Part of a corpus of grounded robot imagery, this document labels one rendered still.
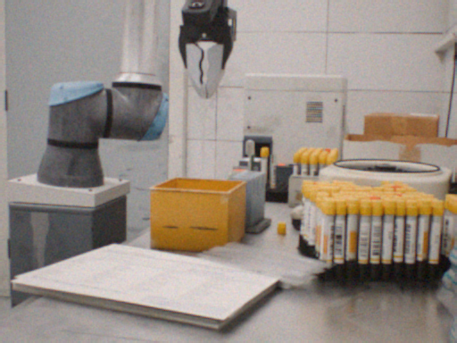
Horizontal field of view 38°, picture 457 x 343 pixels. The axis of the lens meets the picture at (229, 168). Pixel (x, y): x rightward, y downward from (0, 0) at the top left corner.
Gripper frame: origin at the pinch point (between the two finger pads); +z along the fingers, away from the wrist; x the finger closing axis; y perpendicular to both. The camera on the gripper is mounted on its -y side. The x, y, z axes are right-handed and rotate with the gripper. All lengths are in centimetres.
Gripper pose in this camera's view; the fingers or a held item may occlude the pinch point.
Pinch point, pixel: (204, 90)
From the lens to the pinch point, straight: 111.0
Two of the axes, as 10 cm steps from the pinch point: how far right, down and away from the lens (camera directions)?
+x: -9.7, -0.5, 2.3
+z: -0.3, 9.9, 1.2
